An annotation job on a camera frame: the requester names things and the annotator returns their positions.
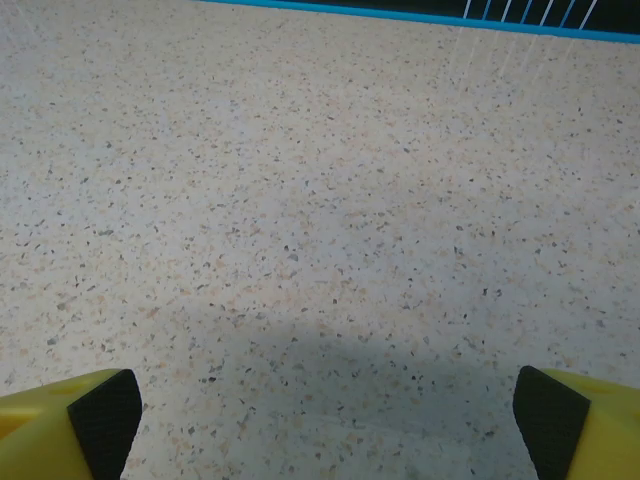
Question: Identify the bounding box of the blue printed gear panel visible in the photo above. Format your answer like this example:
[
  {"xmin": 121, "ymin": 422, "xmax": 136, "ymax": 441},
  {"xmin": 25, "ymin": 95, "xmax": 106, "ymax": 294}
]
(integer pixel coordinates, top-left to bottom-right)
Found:
[{"xmin": 239, "ymin": 0, "xmax": 640, "ymax": 34}]

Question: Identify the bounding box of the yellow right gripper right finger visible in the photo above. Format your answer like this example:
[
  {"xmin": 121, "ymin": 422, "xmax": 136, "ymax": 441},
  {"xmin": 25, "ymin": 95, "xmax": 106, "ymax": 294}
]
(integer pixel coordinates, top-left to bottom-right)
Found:
[{"xmin": 513, "ymin": 364, "xmax": 640, "ymax": 480}]

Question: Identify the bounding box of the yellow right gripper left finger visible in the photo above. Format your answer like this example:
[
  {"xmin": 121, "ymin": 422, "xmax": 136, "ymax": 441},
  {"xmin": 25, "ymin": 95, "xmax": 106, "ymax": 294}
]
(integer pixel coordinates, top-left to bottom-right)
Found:
[{"xmin": 0, "ymin": 368, "xmax": 145, "ymax": 480}]

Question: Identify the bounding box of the blue table border trim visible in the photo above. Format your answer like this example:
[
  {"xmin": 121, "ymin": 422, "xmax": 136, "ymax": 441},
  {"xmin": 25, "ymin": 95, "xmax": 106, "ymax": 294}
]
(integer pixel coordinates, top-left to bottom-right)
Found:
[{"xmin": 192, "ymin": 0, "xmax": 640, "ymax": 45}]

